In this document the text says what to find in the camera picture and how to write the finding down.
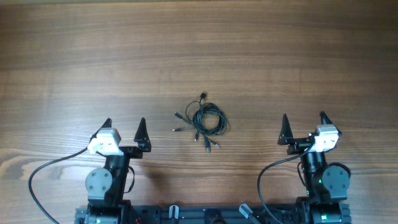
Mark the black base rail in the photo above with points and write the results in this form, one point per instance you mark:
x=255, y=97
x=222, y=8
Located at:
x=285, y=213

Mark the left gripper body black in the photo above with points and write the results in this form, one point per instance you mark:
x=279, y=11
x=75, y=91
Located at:
x=133, y=152

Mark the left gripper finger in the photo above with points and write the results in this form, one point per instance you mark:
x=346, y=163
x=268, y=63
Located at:
x=106, y=124
x=142, y=138

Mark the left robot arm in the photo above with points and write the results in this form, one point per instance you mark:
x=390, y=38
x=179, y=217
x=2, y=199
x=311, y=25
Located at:
x=106, y=185

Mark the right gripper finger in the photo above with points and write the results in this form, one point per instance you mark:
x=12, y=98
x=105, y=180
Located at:
x=327, y=126
x=285, y=137

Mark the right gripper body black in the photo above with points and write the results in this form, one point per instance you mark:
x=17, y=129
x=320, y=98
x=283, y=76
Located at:
x=298, y=145

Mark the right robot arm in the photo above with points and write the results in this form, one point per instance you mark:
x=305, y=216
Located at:
x=326, y=183

